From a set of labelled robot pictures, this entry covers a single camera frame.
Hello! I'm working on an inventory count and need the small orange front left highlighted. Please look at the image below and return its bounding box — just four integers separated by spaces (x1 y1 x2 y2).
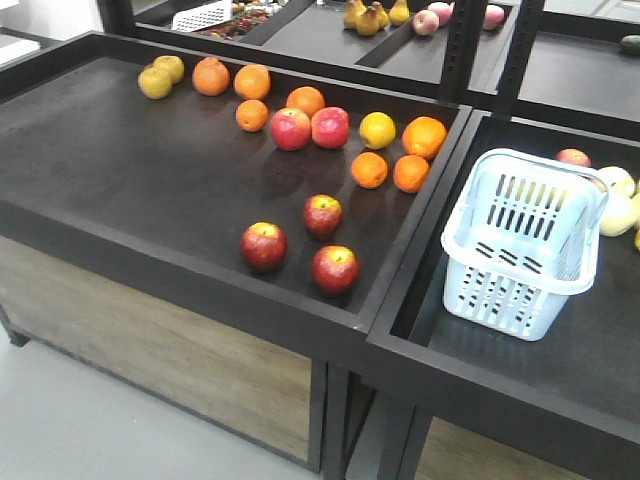
351 152 389 189

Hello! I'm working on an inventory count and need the red apple left pair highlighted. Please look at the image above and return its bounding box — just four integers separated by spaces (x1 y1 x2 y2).
270 107 312 151

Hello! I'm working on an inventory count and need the small orange front right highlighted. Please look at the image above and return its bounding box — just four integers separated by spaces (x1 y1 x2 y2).
393 154 430 193

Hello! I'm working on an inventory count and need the small orange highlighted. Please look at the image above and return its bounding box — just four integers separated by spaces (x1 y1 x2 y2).
393 154 430 193
351 152 389 189
235 99 270 133

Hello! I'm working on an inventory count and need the yellow apple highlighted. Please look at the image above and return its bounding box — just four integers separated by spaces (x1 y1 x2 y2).
138 66 173 100
152 55 185 85

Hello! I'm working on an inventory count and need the small red fruit pile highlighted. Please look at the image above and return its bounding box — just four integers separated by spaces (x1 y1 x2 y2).
199 1 279 40

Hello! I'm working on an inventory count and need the white pear pile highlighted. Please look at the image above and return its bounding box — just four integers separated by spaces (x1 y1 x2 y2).
597 166 639 237

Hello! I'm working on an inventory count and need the pink apple upper shelf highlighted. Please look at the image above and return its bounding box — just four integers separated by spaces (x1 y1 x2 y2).
411 10 440 36

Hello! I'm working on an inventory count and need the red apple right stand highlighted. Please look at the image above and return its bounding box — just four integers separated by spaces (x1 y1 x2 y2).
555 148 592 167

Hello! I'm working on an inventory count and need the pink red apple right pair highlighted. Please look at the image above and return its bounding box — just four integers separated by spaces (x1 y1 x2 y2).
311 107 350 149

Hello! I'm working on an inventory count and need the yellow brown pear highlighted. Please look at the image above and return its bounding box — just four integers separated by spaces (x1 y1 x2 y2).
388 0 411 27
343 0 366 29
356 6 379 36

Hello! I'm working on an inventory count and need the orange behind apples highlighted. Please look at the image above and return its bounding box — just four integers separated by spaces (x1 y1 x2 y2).
285 86 326 119

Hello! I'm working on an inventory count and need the dark red apple back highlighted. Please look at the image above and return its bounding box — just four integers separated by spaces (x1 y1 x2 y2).
303 194 343 241

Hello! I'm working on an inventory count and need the yellow round fruit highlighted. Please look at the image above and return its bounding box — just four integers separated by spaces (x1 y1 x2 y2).
359 111 396 150

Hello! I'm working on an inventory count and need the light blue plastic basket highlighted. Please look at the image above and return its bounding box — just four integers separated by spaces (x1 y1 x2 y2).
441 148 609 341

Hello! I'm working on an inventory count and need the large orange right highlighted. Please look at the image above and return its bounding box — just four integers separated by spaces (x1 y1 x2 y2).
401 116 448 161

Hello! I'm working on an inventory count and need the white perforated tray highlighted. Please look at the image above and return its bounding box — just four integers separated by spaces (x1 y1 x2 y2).
171 0 232 33

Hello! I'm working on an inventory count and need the small orange middle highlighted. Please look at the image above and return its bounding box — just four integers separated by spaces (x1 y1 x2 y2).
235 99 270 133

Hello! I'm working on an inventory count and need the dark red apple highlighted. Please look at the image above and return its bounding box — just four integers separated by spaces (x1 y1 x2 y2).
303 194 343 241
240 221 288 273
311 245 360 297

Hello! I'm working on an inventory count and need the knobbed orange left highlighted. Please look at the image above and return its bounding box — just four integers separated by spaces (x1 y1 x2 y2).
192 57 231 96

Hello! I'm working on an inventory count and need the dark red apple front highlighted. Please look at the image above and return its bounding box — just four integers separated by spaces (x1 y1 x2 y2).
311 245 360 297

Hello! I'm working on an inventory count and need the yellow apple front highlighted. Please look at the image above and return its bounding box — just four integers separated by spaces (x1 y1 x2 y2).
138 66 173 100

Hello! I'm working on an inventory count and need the yellow apple back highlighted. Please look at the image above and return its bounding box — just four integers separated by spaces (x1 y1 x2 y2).
152 55 185 85

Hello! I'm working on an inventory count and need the black perforated shelf post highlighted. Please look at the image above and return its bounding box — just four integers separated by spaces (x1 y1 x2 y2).
437 0 488 103

